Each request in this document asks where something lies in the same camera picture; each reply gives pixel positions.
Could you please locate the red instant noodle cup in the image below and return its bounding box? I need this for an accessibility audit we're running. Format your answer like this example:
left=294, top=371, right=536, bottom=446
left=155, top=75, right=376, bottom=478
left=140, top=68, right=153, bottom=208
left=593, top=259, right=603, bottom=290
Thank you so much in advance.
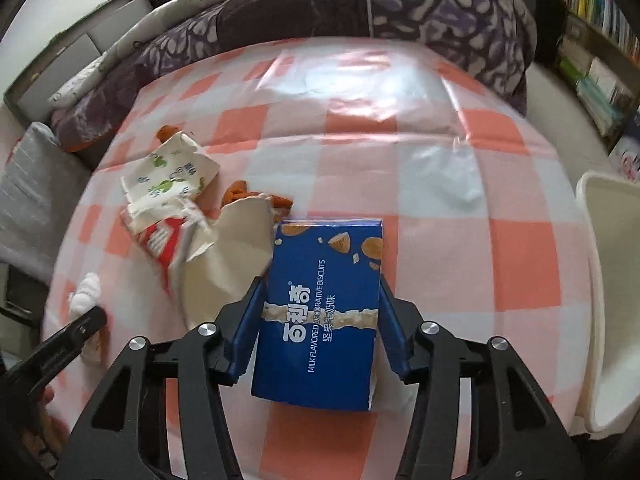
left=122, top=195, right=274, bottom=330

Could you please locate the blue biscuit box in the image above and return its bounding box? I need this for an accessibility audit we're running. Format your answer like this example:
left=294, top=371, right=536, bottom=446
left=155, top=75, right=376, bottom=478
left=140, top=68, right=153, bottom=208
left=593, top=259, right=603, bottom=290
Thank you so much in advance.
left=252, top=219, right=384, bottom=412

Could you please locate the green leaf paper cup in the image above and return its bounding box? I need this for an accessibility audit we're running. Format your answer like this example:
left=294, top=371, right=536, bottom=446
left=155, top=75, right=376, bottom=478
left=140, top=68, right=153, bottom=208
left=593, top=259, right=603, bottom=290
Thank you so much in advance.
left=122, top=131, right=220, bottom=216

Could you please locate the orange peel piece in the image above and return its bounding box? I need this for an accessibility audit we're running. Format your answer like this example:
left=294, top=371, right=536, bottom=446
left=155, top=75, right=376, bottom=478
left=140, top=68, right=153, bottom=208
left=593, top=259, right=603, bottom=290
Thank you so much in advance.
left=220, top=180, right=293, bottom=210

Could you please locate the white plastic trash bin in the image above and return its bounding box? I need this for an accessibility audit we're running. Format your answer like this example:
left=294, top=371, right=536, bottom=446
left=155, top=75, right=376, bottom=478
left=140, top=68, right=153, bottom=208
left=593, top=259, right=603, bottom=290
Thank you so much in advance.
left=576, top=171, right=639, bottom=434

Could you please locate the person's left hand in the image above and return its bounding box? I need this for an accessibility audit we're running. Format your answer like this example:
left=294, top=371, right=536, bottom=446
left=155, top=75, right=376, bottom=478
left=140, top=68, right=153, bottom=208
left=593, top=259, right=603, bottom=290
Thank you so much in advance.
left=22, top=386, right=70, bottom=460

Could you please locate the white tissue scrap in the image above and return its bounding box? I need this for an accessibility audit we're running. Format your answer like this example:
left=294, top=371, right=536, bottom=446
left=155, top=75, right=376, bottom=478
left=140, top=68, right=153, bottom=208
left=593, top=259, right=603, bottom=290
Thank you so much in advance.
left=68, top=272, right=108, bottom=366

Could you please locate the grey checkered cushion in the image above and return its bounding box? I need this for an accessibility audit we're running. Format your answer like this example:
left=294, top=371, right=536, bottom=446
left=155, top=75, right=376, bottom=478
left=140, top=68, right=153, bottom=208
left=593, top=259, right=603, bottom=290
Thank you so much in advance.
left=1, top=122, right=91, bottom=284

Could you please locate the orange white checkered mat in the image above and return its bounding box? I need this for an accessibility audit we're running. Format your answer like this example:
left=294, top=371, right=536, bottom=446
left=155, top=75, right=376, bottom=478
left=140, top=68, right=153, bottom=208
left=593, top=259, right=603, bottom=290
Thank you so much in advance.
left=44, top=38, right=591, bottom=479

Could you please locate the bed with grey headboard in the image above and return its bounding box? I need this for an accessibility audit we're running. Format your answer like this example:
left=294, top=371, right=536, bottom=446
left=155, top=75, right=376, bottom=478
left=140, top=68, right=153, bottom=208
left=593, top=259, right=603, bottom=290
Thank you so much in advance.
left=3, top=0, right=152, bottom=127

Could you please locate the wooden bookshelf with books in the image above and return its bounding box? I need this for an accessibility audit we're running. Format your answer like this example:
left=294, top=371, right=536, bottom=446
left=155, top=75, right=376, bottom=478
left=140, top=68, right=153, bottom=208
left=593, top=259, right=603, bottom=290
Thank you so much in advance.
left=554, top=0, right=639, bottom=151

